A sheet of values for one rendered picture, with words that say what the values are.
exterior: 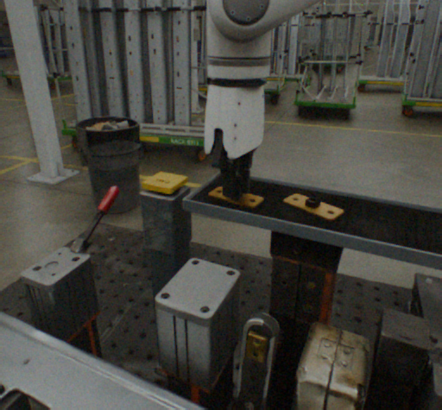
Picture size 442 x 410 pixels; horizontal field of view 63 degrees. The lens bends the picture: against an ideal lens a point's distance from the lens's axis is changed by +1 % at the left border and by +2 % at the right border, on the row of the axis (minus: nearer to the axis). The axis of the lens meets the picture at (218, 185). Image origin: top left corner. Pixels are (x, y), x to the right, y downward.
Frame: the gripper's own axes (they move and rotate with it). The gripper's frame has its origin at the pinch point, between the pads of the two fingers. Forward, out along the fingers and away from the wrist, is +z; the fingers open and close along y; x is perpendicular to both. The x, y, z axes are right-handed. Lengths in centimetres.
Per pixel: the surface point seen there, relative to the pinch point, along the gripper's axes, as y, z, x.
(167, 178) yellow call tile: -0.3, 2.5, -14.3
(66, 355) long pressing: 25.9, 18.5, -10.9
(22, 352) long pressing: 28.9, 18.6, -16.4
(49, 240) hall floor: -75, 118, -198
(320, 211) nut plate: -2.3, 2.3, 12.8
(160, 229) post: 3.7, 10.7, -13.3
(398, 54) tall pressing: -926, 36, -112
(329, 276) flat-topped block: -0.1, 11.2, 15.8
